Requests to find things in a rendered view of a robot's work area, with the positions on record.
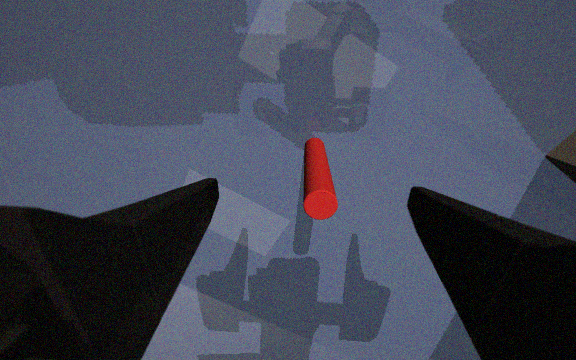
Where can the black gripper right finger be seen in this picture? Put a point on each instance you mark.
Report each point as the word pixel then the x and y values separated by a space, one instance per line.
pixel 513 285

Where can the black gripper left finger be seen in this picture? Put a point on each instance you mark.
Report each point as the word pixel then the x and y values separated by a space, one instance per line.
pixel 111 276

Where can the red peg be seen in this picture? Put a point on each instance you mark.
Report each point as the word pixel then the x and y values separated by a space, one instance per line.
pixel 320 200

